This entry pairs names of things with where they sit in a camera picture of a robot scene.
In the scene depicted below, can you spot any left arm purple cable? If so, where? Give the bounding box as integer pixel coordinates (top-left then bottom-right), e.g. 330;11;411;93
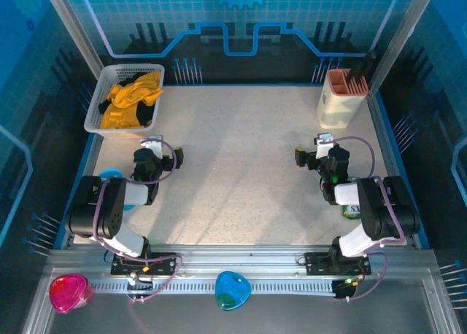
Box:
93;139;183;304

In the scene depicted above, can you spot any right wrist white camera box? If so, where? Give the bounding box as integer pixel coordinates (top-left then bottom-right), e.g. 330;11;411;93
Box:
314;132;335;160

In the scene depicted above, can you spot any blue plastic goblet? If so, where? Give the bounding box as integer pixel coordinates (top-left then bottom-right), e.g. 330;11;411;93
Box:
98;168;138;211

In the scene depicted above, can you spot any small black controller box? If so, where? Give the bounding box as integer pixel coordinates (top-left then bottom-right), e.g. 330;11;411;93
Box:
331;278;357;300
126;273;154;293

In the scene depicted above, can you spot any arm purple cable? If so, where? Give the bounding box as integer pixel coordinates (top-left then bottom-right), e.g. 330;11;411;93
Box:
93;139;183;304
332;136;409;303

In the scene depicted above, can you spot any cream utensil holder orange insert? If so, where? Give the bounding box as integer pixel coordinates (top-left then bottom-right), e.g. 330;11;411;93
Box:
316;68;369;130

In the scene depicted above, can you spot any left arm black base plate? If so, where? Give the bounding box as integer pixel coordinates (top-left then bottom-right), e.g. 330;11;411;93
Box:
110;252;179;276

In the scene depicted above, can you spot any blue heart-shaped container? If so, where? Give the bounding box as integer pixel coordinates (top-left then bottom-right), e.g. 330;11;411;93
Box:
214;271;252;312

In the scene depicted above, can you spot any green snack bag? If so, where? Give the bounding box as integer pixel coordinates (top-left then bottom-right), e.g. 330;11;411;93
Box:
341;201;363;222

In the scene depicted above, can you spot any black t-shirt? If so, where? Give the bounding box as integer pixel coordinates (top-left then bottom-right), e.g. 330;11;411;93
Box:
97;77;154;128

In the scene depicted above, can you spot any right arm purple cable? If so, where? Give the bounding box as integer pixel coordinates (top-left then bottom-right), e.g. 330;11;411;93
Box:
332;136;409;303

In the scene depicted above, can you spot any pink heart-shaped container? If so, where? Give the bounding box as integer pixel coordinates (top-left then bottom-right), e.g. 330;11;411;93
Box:
49;273;95;315

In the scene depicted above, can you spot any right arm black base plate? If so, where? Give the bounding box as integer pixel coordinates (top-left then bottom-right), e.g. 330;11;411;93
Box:
304;252;372;276

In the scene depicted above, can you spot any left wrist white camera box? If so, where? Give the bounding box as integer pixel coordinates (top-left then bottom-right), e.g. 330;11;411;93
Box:
140;134;164;164

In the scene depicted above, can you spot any aluminium extrusion rail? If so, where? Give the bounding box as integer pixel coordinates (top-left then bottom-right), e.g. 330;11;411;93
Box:
45;244;439;277

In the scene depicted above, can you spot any aluminium frame post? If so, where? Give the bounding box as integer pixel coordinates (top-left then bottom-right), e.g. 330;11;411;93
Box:
367;0;441;98
39;0;107;80

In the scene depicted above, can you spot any black utensil handle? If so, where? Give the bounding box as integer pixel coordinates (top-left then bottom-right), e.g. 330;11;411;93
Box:
348;49;379;85

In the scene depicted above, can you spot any white plastic laundry basket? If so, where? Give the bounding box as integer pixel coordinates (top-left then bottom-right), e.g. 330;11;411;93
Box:
83;63;166;140

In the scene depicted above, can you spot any yellow t-shirt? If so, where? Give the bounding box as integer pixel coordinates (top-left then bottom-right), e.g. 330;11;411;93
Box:
99;70;164;130

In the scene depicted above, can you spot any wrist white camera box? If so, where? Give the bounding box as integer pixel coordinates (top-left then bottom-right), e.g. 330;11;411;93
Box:
140;134;164;164
314;132;335;160

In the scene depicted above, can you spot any slotted grey cable duct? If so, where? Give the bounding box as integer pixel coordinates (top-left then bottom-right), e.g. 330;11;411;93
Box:
89;281;336;295

